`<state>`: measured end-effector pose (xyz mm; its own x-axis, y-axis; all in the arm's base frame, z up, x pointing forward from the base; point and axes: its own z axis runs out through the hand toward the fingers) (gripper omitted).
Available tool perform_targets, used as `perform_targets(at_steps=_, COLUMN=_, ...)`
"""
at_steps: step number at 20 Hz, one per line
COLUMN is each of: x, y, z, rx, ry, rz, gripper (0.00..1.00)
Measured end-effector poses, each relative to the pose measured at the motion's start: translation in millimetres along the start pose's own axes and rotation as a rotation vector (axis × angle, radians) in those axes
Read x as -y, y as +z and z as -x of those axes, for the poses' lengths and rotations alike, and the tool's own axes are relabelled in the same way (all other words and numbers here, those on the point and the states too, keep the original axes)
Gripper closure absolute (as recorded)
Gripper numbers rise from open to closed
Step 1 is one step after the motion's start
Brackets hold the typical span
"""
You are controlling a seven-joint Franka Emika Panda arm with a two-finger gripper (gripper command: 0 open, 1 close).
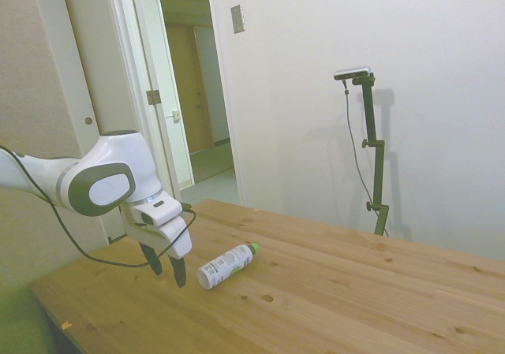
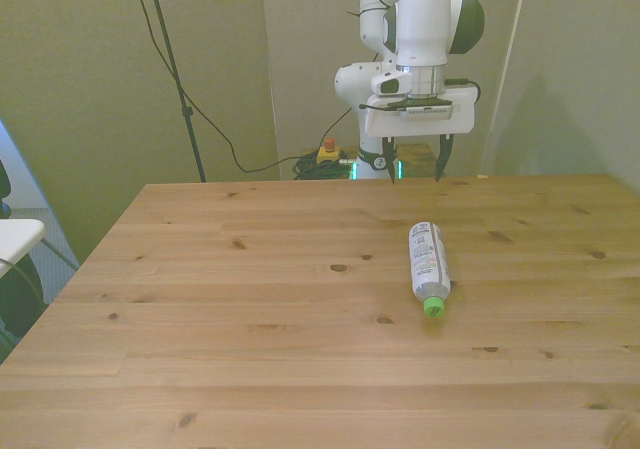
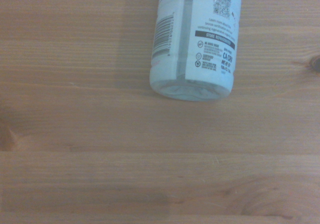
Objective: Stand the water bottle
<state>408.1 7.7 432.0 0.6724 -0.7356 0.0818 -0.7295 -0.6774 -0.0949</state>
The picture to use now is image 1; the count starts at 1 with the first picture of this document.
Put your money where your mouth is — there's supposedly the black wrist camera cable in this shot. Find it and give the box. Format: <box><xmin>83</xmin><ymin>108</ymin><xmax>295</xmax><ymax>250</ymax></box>
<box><xmin>0</xmin><ymin>144</ymin><xmax>197</xmax><ymax>269</ymax></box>

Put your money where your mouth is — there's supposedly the clear bottle with green cap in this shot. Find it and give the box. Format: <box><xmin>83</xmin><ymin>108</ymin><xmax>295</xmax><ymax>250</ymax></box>
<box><xmin>196</xmin><ymin>242</ymin><xmax>260</xmax><ymax>291</ymax></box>

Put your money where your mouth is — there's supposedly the green fabric seat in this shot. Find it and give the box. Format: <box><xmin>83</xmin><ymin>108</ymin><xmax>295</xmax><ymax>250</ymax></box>
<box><xmin>0</xmin><ymin>282</ymin><xmax>57</xmax><ymax>354</ymax></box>

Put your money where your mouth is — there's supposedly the black jointed camera stand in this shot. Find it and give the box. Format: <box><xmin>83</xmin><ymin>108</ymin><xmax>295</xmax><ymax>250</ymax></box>
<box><xmin>352</xmin><ymin>74</ymin><xmax>390</xmax><ymax>237</ymax></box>

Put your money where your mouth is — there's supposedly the metal wall plate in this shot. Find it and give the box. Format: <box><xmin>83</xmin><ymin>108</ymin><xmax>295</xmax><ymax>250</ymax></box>
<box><xmin>230</xmin><ymin>3</ymin><xmax>247</xmax><ymax>35</ymax></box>

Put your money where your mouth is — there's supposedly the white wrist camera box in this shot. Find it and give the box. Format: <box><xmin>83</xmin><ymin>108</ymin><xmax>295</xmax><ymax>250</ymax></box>
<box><xmin>131</xmin><ymin>195</ymin><xmax>184</xmax><ymax>227</ymax></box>

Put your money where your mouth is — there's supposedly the beige open door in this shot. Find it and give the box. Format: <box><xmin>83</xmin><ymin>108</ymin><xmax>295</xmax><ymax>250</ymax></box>
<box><xmin>58</xmin><ymin>0</ymin><xmax>159</xmax><ymax>248</ymax></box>

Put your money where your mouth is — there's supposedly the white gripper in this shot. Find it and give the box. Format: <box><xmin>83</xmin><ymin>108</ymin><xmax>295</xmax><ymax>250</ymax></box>
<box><xmin>120</xmin><ymin>202</ymin><xmax>193</xmax><ymax>289</ymax></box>

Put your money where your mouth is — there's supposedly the grey camera bar on stand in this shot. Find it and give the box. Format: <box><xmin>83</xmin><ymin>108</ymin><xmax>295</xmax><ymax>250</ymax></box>
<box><xmin>333</xmin><ymin>65</ymin><xmax>372</xmax><ymax>81</ymax></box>

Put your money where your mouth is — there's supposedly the brown hallway door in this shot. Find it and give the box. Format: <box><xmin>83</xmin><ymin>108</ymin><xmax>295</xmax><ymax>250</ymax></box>
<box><xmin>165</xmin><ymin>22</ymin><xmax>217</xmax><ymax>157</ymax></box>

